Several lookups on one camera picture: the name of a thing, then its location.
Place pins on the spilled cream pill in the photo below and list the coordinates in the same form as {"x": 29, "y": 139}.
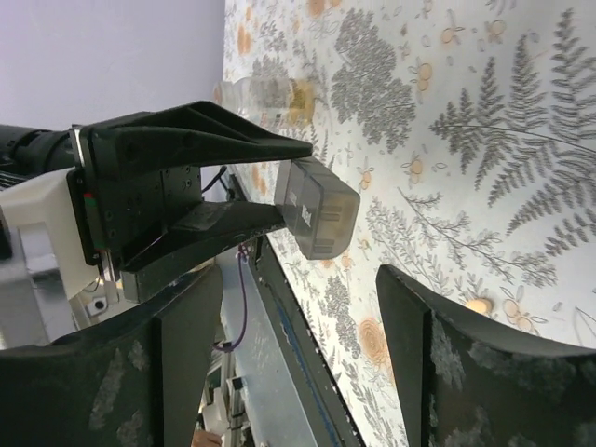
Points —
{"x": 482, "y": 306}

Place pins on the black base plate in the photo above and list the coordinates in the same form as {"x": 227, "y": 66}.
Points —
{"x": 290, "y": 395}

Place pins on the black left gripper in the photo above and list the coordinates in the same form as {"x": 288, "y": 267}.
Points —
{"x": 136, "y": 176}

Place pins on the floral table mat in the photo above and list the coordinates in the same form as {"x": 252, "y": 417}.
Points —
{"x": 468, "y": 129}

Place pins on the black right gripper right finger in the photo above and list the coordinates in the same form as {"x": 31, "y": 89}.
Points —
{"x": 466, "y": 380}

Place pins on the grey weekly pill organizer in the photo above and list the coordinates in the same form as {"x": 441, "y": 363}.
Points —
{"x": 317, "y": 207}

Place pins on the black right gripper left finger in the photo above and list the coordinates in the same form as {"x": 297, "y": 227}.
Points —
{"x": 135, "y": 379}

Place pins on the clear pill bottle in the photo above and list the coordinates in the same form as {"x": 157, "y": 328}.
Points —
{"x": 269, "y": 102}

